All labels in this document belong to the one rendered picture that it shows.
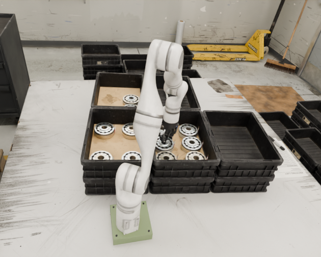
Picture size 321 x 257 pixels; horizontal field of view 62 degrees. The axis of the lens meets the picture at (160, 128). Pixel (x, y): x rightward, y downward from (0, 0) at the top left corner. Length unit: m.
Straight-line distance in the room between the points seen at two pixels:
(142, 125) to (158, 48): 0.24
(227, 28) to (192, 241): 4.30
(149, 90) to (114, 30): 3.75
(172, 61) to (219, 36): 4.26
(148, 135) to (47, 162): 0.76
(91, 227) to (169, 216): 0.34
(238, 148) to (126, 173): 0.74
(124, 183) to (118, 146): 0.47
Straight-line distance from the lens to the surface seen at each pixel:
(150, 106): 0.83
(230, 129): 1.57
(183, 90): 1.14
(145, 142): 0.85
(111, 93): 1.74
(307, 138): 2.61
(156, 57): 0.84
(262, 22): 5.38
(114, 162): 1.12
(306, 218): 1.49
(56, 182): 1.38
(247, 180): 1.35
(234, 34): 5.20
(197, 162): 1.17
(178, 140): 1.40
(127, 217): 1.05
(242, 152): 1.45
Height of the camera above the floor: 1.73
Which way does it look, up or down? 38 degrees down
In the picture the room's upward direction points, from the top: 7 degrees clockwise
